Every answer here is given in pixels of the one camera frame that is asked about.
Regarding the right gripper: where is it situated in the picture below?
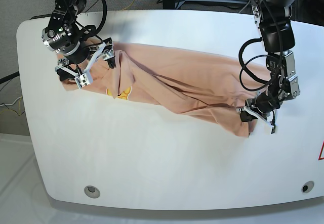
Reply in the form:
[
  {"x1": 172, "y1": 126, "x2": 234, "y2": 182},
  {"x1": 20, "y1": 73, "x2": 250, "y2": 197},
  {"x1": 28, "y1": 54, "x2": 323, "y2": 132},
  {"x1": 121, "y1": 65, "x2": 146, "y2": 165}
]
[{"x1": 55, "y1": 37, "x2": 116, "y2": 81}]

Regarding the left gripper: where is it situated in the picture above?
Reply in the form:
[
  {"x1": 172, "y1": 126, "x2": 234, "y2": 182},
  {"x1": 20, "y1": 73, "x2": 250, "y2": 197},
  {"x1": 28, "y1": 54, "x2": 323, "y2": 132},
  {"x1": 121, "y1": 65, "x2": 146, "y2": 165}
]
[{"x1": 236, "y1": 92, "x2": 280, "y2": 124}]

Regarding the peach pink T-shirt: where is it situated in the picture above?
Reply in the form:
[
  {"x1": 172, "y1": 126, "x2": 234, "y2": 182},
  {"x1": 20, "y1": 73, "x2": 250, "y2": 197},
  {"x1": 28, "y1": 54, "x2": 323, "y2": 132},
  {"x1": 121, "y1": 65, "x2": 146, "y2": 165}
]
[{"x1": 56, "y1": 38, "x2": 274, "y2": 138}]

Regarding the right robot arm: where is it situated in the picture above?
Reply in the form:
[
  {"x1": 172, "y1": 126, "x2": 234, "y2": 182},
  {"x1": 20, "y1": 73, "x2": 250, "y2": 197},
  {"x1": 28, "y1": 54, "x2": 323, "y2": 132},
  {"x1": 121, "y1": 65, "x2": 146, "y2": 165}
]
[{"x1": 42, "y1": 0, "x2": 116, "y2": 88}]

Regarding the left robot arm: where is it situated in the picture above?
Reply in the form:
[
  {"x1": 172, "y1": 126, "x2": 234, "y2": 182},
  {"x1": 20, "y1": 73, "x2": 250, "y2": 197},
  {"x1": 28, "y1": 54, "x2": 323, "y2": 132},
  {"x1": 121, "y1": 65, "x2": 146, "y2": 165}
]
[{"x1": 237, "y1": 0, "x2": 300, "y2": 129}]

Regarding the black bar at left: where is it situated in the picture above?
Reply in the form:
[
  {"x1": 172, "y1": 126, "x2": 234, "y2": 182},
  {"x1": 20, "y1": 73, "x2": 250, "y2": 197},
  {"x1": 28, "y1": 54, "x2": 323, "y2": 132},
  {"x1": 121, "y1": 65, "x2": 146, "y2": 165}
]
[{"x1": 0, "y1": 71, "x2": 20, "y2": 84}]

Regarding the red triangle sticker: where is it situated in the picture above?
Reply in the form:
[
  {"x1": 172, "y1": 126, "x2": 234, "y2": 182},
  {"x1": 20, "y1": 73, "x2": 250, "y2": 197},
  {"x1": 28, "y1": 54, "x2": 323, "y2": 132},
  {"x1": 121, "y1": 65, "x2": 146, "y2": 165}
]
[{"x1": 318, "y1": 142, "x2": 324, "y2": 160}]

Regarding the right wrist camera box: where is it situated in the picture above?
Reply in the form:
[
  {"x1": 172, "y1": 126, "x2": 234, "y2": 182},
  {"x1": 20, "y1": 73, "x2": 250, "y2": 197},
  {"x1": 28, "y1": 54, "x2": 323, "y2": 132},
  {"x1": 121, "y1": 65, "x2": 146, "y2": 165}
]
[{"x1": 74, "y1": 72, "x2": 93, "y2": 89}]

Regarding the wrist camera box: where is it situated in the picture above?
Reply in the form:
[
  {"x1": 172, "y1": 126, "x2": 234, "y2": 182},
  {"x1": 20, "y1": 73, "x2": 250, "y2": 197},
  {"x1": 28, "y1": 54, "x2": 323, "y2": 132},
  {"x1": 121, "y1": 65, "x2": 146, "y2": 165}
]
[
  {"x1": 265, "y1": 121, "x2": 276, "y2": 134},
  {"x1": 74, "y1": 72, "x2": 93, "y2": 89}
]

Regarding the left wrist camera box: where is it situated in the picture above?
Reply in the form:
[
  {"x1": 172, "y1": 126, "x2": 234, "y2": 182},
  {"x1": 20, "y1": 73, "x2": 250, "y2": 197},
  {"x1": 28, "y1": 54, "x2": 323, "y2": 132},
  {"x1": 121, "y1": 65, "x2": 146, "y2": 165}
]
[{"x1": 265, "y1": 121, "x2": 276, "y2": 134}]

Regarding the white cable at left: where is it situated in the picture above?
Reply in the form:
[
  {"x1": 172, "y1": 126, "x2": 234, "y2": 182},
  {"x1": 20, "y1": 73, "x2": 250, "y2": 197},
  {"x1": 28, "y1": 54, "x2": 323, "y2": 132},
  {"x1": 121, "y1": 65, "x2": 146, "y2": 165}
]
[{"x1": 0, "y1": 96, "x2": 23, "y2": 108}]

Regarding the right table cable grommet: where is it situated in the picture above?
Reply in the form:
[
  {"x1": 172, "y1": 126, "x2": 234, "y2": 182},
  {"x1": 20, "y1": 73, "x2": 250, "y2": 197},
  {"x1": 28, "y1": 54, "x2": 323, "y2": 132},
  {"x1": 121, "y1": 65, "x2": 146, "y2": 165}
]
[{"x1": 301, "y1": 181, "x2": 314, "y2": 193}]

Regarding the table cable grommet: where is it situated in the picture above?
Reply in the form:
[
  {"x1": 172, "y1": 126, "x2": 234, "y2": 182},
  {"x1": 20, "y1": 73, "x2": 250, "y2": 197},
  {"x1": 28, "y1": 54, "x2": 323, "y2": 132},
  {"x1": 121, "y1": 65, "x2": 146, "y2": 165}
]
[
  {"x1": 301, "y1": 181, "x2": 314, "y2": 193},
  {"x1": 84, "y1": 186, "x2": 100, "y2": 199}
]

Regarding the yellow floor cable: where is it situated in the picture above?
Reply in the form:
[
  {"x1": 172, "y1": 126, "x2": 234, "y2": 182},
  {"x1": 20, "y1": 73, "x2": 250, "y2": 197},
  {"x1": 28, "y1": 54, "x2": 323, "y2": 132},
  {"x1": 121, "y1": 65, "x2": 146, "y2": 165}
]
[{"x1": 0, "y1": 97, "x2": 23, "y2": 117}]

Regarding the left table cable grommet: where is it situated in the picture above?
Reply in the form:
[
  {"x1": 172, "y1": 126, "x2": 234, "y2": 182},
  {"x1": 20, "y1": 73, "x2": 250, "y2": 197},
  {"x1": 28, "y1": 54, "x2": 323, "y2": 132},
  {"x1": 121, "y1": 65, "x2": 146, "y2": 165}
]
[{"x1": 84, "y1": 186, "x2": 100, "y2": 199}]

